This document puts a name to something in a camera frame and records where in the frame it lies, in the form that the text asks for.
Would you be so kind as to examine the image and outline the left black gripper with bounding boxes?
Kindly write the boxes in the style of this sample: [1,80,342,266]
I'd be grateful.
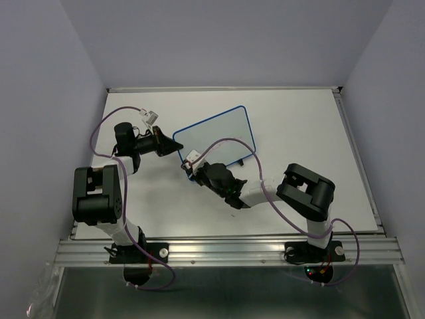
[132,126,183,158]

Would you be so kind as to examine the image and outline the blue-framed small whiteboard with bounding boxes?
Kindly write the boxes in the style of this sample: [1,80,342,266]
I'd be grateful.
[173,105,256,166]

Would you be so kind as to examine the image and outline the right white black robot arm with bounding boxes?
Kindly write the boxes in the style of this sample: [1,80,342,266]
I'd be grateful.
[182,160,335,259]

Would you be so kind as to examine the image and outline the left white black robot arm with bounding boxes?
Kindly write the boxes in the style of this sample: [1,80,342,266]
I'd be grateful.
[72,122,183,262]

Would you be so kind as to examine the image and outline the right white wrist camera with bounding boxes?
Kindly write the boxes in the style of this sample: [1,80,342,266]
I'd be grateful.
[183,150,207,169]

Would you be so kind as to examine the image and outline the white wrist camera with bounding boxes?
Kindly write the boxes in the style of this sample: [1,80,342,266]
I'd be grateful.
[183,150,207,169]
[139,110,158,126]

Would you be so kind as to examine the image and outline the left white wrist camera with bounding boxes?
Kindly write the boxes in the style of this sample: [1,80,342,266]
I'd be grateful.
[139,110,158,126]

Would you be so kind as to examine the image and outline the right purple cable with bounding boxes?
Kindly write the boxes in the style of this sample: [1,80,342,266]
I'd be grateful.
[199,138,363,288]

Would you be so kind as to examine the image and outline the purple cable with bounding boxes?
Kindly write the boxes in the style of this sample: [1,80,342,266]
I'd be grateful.
[91,105,177,292]
[199,138,363,288]

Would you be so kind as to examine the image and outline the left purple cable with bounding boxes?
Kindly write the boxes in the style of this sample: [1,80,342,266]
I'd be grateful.
[91,105,177,292]

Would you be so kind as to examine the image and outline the aluminium extrusion rail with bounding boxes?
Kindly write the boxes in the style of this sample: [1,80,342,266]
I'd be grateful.
[54,235,404,268]

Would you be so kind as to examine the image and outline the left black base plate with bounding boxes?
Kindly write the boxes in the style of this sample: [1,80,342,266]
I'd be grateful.
[104,242,169,265]

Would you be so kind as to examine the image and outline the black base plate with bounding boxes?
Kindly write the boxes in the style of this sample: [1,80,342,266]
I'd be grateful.
[283,241,346,265]
[104,242,169,265]

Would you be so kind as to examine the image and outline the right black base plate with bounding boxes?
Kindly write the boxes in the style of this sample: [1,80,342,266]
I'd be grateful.
[283,241,346,265]

